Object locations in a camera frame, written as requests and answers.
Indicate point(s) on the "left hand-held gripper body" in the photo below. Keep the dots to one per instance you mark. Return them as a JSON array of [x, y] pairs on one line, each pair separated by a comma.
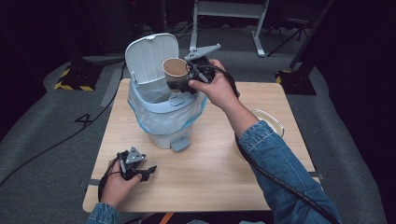
[[132, 157]]

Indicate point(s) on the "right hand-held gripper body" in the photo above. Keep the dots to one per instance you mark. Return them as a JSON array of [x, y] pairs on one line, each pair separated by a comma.
[[204, 67]]

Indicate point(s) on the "brown paper cup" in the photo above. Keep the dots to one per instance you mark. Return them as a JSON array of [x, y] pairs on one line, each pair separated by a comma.
[[175, 67]]

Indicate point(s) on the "white pedal trash bin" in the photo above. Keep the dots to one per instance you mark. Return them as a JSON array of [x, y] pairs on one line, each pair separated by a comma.
[[149, 56]]

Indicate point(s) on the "person's right hand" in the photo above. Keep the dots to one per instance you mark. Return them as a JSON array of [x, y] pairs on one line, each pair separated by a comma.
[[221, 90]]

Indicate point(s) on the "person's left hand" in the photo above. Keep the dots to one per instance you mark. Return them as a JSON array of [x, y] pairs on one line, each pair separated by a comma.
[[115, 189]]

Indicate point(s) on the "clear blue-edged bin liner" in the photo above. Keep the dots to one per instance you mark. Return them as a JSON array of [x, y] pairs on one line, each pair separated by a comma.
[[168, 119]]

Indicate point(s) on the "cream shallow bowl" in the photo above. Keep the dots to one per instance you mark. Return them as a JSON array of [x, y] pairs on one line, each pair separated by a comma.
[[271, 121]]

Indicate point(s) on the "black tripod stand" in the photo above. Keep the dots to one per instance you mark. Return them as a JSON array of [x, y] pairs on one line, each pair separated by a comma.
[[292, 26]]

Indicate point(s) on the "white metal stand frame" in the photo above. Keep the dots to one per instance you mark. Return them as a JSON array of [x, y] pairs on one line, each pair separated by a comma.
[[230, 9]]

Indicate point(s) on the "black post with striped base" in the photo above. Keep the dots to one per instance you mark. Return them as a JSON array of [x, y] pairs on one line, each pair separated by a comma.
[[300, 79], [77, 77]]

